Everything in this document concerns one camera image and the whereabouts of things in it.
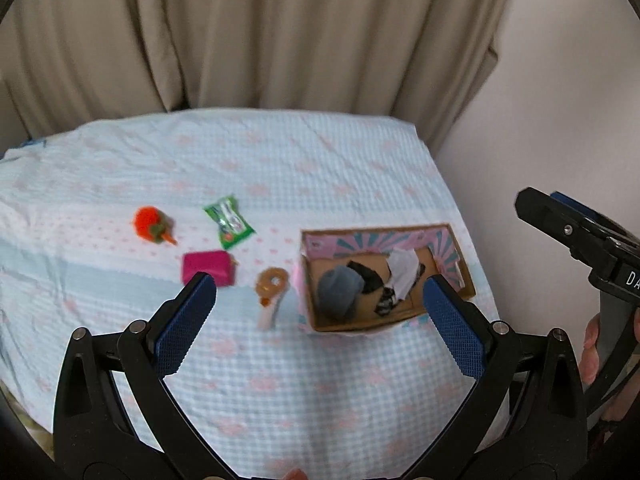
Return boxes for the green snack packet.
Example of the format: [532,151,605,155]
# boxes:
[204,195,255,250]

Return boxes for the grey fluffy sock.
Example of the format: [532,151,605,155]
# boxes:
[314,264,364,321]

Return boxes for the small black sock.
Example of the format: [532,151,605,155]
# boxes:
[347,260,384,295]

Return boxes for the magenta pouch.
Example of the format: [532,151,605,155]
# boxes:
[181,250,236,287]

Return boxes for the brown donut keychain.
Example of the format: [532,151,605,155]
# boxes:
[255,266,290,330]

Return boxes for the pink teal cardboard box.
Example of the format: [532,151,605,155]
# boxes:
[296,223,475,334]

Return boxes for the blue checkered bed sheet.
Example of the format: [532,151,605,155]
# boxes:
[1,110,497,479]

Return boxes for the beige curtain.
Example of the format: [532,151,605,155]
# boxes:
[1,0,508,150]

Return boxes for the black white patterned cloth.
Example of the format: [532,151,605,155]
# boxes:
[374,287,400,318]

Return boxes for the person's right hand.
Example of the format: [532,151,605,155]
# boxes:
[578,309,640,421]

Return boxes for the white grey wiping cloth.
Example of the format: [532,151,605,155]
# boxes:
[384,248,424,304]

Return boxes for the orange knitted fruit toy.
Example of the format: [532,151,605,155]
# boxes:
[132,206,177,245]

